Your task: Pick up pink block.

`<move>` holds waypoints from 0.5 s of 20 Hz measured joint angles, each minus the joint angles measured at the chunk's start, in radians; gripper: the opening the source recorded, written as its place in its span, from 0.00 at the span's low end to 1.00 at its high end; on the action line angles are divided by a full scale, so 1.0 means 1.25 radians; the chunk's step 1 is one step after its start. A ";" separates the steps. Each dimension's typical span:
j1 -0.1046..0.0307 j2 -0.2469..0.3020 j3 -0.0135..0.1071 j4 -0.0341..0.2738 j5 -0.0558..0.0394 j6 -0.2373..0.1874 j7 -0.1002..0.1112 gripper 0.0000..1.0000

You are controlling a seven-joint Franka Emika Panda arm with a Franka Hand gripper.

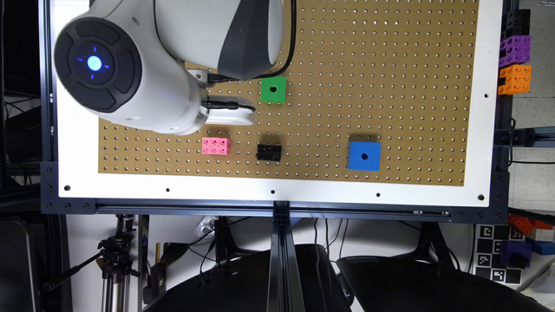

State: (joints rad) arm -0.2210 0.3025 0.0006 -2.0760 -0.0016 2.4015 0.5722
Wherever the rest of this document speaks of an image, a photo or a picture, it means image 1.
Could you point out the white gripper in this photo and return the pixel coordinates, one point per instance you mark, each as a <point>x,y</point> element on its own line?
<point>229,110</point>

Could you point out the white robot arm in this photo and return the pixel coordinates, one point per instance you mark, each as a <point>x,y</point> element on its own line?
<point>149,64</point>

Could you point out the pink lego block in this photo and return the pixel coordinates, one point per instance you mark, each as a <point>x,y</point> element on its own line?
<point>216,145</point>

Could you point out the black lego block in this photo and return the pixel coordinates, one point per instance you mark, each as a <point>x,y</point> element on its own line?
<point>269,152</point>

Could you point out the black block stack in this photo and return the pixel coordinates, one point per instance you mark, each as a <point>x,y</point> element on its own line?
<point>515,23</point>

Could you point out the red orange block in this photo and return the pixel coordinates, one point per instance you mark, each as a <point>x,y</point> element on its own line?
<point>525,225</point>

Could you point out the dark purple block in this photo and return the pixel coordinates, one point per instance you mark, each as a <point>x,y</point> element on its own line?
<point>515,254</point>

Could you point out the blue block on floor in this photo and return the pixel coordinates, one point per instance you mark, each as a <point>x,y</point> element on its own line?
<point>543,248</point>

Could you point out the green cube with hole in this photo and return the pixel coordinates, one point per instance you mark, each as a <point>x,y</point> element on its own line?
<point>273,89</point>

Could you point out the blue cube with hole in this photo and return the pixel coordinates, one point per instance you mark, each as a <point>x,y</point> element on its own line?
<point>364,156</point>

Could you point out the brown pegboard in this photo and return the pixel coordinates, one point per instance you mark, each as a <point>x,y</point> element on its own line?
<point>395,72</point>

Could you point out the black chair left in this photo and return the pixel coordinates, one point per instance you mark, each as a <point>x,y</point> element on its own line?
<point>242,285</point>

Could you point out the black chair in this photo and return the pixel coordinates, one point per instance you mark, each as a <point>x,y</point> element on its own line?
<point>392,284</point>
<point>242,285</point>

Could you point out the black chair right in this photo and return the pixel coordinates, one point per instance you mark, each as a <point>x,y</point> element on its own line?
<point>392,284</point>

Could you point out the fiducial marker sheet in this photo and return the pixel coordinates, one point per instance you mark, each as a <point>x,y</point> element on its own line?
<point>487,254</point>

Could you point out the camera tripod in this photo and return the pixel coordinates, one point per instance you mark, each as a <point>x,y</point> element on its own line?
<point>114,260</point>

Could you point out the black aluminium frame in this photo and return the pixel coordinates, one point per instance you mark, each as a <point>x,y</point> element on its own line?
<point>72,185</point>

